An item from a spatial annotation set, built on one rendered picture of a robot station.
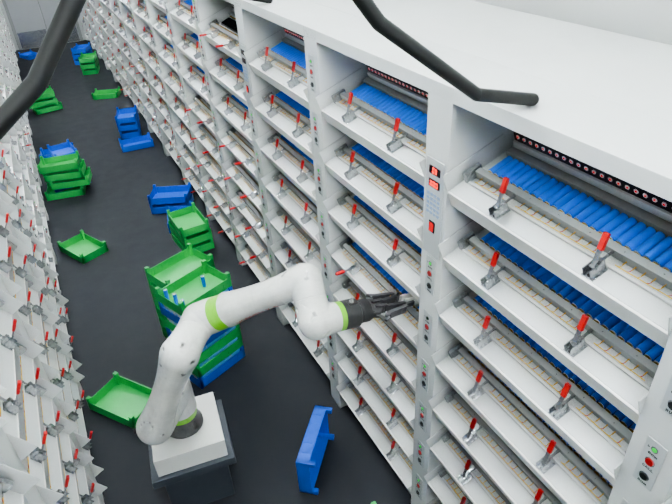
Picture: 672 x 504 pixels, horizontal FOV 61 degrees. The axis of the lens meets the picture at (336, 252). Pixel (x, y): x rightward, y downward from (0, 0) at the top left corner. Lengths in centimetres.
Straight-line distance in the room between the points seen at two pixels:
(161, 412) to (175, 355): 29
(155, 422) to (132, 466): 78
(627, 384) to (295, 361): 211
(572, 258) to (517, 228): 15
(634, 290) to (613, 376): 20
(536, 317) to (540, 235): 20
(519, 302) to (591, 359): 21
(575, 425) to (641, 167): 64
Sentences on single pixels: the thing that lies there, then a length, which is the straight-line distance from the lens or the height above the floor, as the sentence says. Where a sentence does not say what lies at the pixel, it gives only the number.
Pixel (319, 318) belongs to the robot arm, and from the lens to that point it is 167.
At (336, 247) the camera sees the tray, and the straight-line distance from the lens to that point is 224.
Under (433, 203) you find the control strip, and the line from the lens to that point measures 148.
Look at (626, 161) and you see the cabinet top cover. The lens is 104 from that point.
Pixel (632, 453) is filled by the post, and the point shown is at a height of 120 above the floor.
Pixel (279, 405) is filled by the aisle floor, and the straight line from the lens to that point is 290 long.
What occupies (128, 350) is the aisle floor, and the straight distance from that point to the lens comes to 341.
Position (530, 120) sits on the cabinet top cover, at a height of 175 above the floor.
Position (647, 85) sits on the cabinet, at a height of 175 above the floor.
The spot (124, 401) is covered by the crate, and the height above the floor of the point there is 0.
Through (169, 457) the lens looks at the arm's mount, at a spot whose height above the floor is 37.
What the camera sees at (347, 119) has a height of 151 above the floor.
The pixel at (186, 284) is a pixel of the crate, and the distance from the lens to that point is 294.
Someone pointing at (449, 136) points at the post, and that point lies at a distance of 137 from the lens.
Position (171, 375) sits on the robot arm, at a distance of 187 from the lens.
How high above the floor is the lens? 216
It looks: 34 degrees down
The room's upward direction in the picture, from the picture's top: 3 degrees counter-clockwise
